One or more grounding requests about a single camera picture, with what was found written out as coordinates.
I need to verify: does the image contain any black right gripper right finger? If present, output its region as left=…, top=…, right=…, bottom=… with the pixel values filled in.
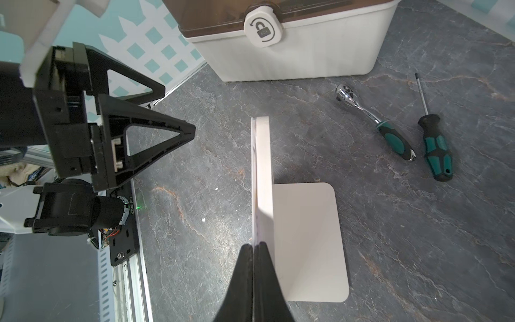
left=254, top=241, right=295, bottom=322

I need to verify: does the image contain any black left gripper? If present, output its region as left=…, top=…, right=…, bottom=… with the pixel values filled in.
left=32, top=45, right=196, bottom=191

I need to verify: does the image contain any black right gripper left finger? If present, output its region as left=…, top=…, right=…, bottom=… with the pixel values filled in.
left=214, top=244, right=253, bottom=321

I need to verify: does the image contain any clear acrylic menu holder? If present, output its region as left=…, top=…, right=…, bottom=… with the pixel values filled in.
left=251, top=117, right=350, bottom=303

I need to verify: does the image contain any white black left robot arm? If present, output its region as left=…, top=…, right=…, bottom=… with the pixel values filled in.
left=1, top=43, right=196, bottom=236

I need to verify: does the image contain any white box with brown lid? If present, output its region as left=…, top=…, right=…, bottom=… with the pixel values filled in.
left=165, top=0, right=398, bottom=82

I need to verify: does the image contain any green black screwdriver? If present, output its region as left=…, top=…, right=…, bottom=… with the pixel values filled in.
left=414, top=72, right=453, bottom=182

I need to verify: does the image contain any green handled ratchet wrench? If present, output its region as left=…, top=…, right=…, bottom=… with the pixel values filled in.
left=335, top=83, right=417, bottom=162

